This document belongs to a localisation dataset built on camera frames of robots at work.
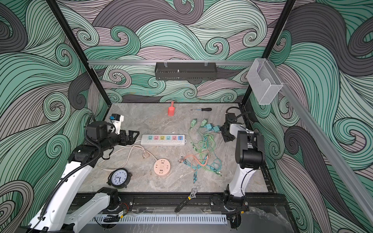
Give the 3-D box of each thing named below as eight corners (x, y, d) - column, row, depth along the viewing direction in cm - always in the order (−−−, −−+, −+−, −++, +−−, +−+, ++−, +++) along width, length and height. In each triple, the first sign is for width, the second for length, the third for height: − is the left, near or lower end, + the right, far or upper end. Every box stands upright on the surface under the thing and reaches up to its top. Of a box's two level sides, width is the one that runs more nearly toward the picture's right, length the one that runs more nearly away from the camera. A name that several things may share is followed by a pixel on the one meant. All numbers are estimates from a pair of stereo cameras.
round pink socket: (153, 175, 84) (152, 174, 82) (155, 160, 91) (154, 158, 88) (170, 175, 84) (169, 174, 82) (171, 160, 91) (170, 158, 88)
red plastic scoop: (167, 116, 115) (167, 114, 113) (169, 103, 124) (168, 101, 122) (174, 116, 115) (174, 114, 113) (175, 103, 124) (175, 101, 122)
